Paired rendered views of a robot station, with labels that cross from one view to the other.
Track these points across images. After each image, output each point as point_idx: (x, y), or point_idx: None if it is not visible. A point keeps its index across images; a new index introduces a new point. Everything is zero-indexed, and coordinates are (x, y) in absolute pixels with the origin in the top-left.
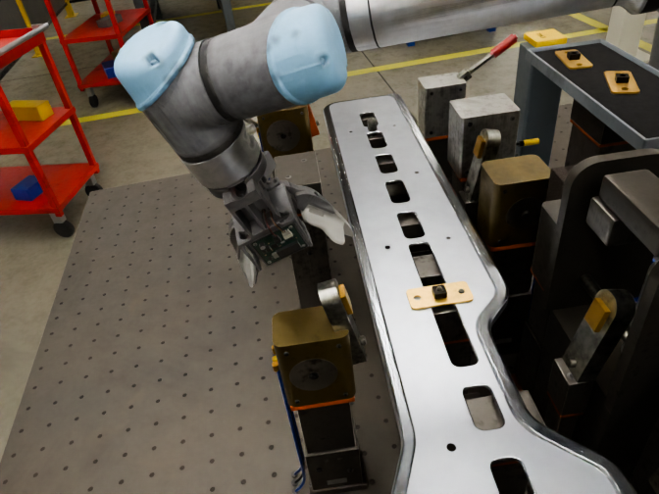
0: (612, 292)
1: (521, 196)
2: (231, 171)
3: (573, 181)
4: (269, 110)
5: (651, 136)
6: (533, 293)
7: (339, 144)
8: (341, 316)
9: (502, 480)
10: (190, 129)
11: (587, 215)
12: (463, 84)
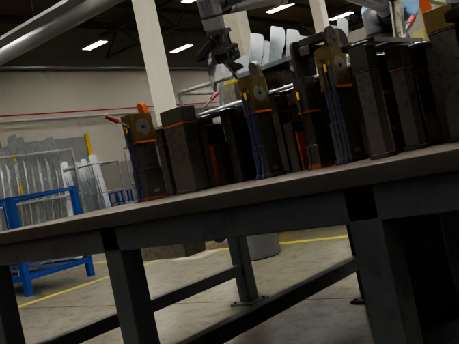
0: None
1: (271, 84)
2: (223, 22)
3: (291, 46)
4: (234, 1)
5: None
6: (292, 115)
7: None
8: (260, 69)
9: (326, 111)
10: (217, 4)
11: (300, 53)
12: (207, 107)
